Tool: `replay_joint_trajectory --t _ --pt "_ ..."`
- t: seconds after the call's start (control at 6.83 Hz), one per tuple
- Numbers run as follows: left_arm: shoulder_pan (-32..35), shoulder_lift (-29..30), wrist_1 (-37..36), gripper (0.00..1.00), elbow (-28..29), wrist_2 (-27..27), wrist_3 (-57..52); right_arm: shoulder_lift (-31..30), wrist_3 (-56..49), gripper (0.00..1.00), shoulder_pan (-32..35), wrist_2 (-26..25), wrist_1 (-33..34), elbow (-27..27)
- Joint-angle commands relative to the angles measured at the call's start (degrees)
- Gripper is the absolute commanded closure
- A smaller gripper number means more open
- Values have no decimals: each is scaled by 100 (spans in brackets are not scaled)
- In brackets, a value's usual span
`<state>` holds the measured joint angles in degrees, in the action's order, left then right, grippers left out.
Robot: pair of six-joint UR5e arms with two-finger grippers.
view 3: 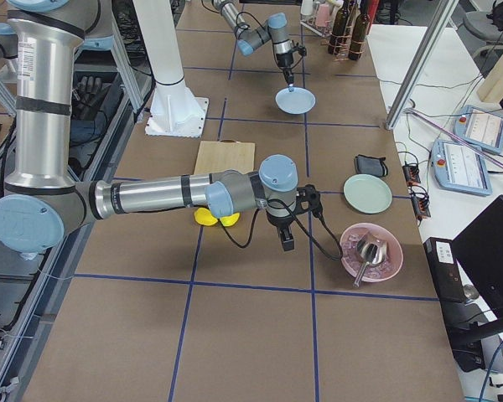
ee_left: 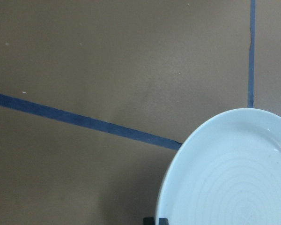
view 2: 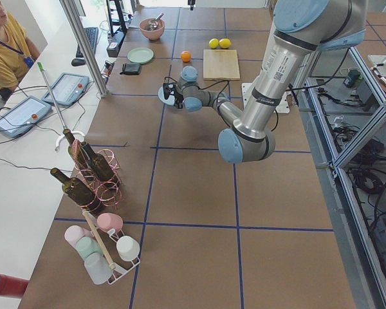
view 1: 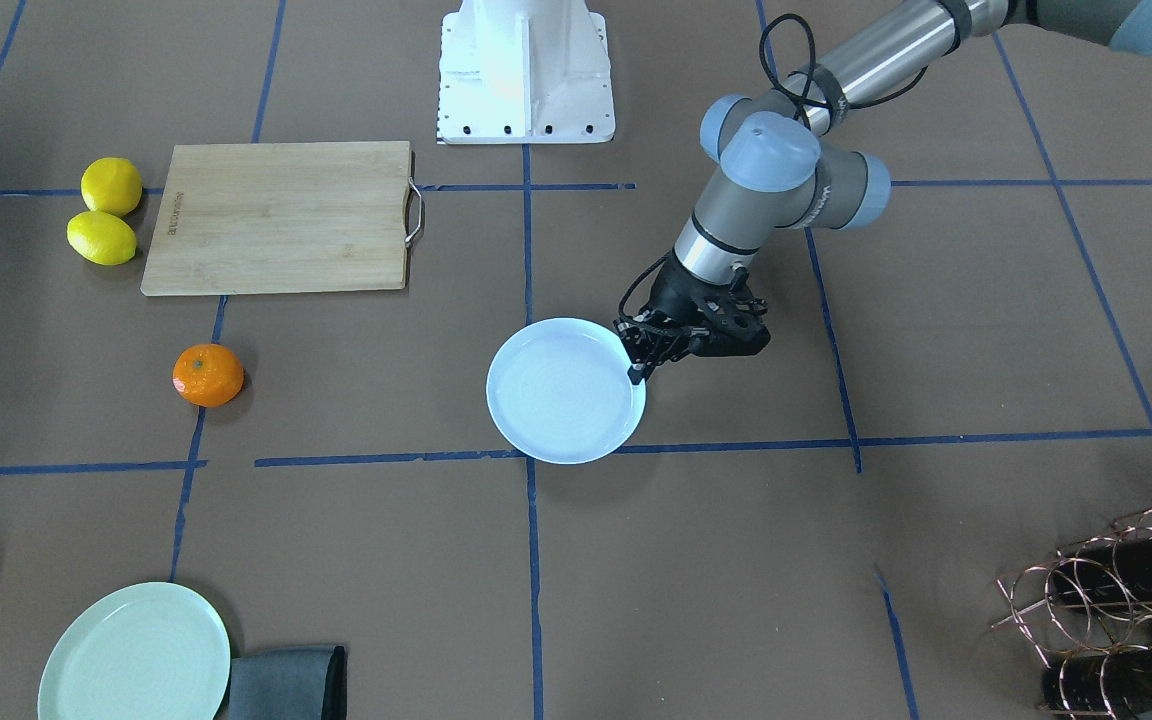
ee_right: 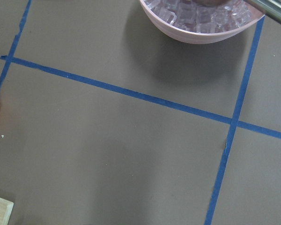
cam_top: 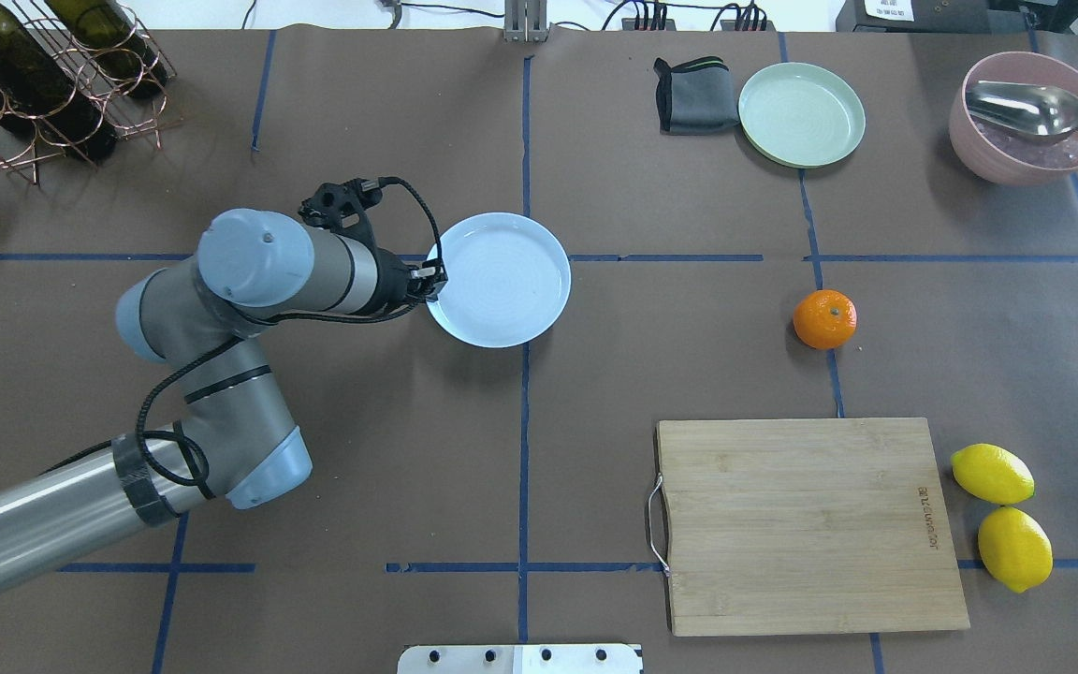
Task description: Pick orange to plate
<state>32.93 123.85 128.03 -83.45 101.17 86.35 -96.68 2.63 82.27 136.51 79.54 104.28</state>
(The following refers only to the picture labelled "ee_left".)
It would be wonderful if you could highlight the light blue plate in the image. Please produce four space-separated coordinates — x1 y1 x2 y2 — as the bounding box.
155 108 281 225

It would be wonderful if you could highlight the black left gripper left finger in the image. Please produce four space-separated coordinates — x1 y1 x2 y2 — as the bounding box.
142 217 155 225

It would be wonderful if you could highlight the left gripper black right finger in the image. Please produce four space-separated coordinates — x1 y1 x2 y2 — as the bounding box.
158 218 169 225

